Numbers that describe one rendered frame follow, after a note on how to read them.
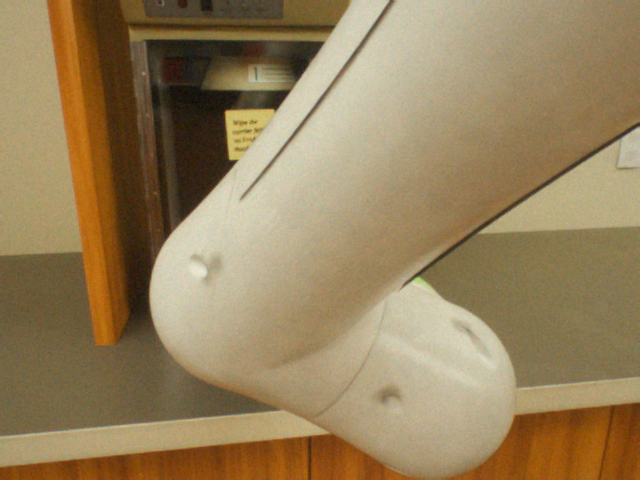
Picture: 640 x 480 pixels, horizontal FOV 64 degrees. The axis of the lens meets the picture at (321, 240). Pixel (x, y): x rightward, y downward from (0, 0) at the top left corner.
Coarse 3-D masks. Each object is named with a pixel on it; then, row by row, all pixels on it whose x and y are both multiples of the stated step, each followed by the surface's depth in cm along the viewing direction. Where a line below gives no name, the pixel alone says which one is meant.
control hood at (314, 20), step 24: (120, 0) 70; (288, 0) 73; (312, 0) 73; (336, 0) 74; (192, 24) 76; (216, 24) 76; (240, 24) 76; (264, 24) 76; (288, 24) 77; (312, 24) 77; (336, 24) 77
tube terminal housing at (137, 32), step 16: (144, 32) 76; (160, 32) 76; (176, 32) 77; (192, 32) 77; (208, 32) 77; (224, 32) 78; (240, 32) 78; (256, 32) 78; (272, 32) 79; (288, 32) 79; (304, 32) 79; (320, 32) 80
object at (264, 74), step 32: (160, 64) 77; (192, 64) 77; (224, 64) 78; (256, 64) 79; (288, 64) 79; (160, 96) 78; (192, 96) 79; (224, 96) 79; (256, 96) 80; (160, 128) 79; (192, 128) 80; (224, 128) 81; (160, 160) 81; (192, 160) 81; (224, 160) 82; (160, 192) 82; (192, 192) 83
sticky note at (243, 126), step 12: (228, 120) 80; (240, 120) 81; (252, 120) 81; (264, 120) 81; (228, 132) 81; (240, 132) 81; (252, 132) 81; (228, 144) 81; (240, 144) 82; (240, 156) 82
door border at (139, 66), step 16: (144, 48) 76; (144, 64) 76; (144, 80) 77; (144, 96) 78; (144, 112) 78; (144, 128) 79; (144, 144) 80; (144, 176) 81; (160, 208) 83; (160, 224) 84; (160, 240) 84
